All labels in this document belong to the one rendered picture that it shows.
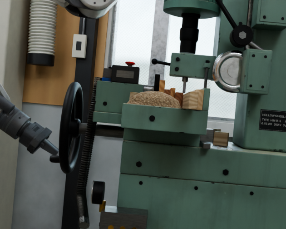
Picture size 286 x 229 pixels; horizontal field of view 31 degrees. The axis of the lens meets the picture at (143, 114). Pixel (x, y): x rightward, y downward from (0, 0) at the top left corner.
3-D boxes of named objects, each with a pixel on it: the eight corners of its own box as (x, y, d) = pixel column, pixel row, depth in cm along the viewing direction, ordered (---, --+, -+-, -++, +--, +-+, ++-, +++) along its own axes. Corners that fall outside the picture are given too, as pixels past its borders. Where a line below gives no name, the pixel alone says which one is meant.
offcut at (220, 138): (228, 145, 160) (229, 132, 160) (226, 146, 156) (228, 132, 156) (214, 144, 161) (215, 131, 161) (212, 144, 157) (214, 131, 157)
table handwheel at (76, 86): (73, 69, 170) (54, 99, 143) (133, 75, 170) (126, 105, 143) (71, 149, 181) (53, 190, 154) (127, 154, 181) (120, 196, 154)
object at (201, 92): (181, 109, 186) (182, 95, 186) (187, 109, 186) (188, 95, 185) (194, 109, 126) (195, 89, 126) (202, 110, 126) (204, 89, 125)
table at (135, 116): (105, 118, 187) (106, 102, 186) (189, 126, 186) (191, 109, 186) (81, 124, 126) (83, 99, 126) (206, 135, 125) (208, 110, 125)
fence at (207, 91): (187, 109, 186) (188, 94, 185) (191, 110, 185) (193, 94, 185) (202, 110, 126) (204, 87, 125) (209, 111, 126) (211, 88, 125)
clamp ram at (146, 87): (133, 102, 160) (135, 74, 160) (157, 105, 160) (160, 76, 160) (132, 102, 151) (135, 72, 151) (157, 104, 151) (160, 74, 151)
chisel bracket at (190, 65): (168, 81, 165) (170, 54, 165) (212, 85, 164) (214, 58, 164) (169, 79, 157) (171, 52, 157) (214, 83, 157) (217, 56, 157)
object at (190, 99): (177, 108, 177) (178, 97, 177) (182, 109, 177) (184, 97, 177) (188, 108, 117) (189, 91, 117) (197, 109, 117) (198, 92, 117)
